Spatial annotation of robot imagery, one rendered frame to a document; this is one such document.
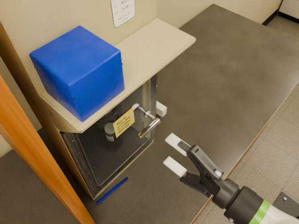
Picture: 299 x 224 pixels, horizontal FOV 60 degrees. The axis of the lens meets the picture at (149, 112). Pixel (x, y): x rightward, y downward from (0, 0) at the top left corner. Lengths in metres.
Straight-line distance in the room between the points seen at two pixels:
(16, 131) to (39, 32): 0.15
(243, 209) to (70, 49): 0.51
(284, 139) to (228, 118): 1.30
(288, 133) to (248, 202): 1.85
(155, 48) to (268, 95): 0.87
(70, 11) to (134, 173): 0.69
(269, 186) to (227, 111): 1.09
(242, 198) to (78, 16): 0.53
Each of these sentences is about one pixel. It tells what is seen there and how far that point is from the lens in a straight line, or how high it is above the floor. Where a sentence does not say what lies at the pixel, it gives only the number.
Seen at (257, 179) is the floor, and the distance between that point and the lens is 2.17.
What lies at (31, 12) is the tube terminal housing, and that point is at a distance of 0.43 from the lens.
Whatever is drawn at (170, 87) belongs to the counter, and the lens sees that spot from 1.25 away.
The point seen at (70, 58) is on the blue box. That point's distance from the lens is 0.41.
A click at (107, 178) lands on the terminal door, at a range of 0.90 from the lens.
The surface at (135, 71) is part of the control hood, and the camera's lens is 0.50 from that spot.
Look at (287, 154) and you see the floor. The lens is 2.37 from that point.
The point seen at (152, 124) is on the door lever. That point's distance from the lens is 0.79.
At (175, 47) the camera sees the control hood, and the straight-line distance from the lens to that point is 0.55.
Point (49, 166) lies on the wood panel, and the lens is 0.49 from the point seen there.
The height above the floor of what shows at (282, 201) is 0.02.
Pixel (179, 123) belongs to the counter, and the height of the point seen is 0.94.
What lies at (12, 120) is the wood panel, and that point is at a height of 1.59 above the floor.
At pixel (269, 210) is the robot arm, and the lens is 0.70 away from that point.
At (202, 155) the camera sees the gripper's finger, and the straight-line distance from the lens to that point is 0.66.
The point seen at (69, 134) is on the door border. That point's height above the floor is 1.37.
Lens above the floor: 1.86
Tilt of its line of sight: 53 degrees down
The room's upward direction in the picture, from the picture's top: straight up
